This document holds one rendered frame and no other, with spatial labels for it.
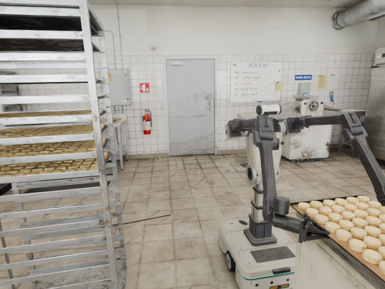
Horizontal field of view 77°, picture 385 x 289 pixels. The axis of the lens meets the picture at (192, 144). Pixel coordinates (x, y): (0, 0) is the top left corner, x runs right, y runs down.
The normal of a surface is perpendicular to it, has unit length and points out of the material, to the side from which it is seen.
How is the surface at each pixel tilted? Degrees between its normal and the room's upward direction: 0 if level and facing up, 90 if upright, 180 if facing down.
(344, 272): 90
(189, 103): 90
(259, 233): 90
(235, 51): 90
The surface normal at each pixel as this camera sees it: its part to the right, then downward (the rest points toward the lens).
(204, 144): 0.12, 0.22
